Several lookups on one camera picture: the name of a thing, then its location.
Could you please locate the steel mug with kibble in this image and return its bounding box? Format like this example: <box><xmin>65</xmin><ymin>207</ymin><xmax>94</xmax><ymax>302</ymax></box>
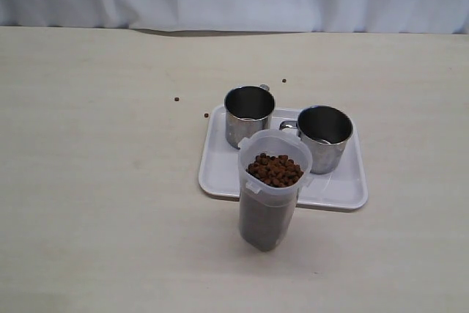
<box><xmin>224</xmin><ymin>84</ymin><xmax>276</xmax><ymax>149</ymax></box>
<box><xmin>278</xmin><ymin>106</ymin><xmax>354</xmax><ymax>174</ymax></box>

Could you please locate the translucent plastic container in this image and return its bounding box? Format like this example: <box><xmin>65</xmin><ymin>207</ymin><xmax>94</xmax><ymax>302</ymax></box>
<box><xmin>237</xmin><ymin>129</ymin><xmax>312</xmax><ymax>251</ymax></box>

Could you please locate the white plastic tray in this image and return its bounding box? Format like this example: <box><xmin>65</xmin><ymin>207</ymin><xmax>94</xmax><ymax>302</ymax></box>
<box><xmin>198</xmin><ymin>105</ymin><xmax>369</xmax><ymax>211</ymax></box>

